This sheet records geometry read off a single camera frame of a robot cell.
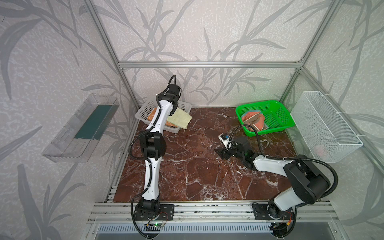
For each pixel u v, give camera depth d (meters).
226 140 0.77
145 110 1.09
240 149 0.71
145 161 0.62
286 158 0.52
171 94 0.71
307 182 0.45
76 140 0.63
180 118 0.98
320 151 0.73
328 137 0.62
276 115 1.15
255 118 1.08
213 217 0.73
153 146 0.60
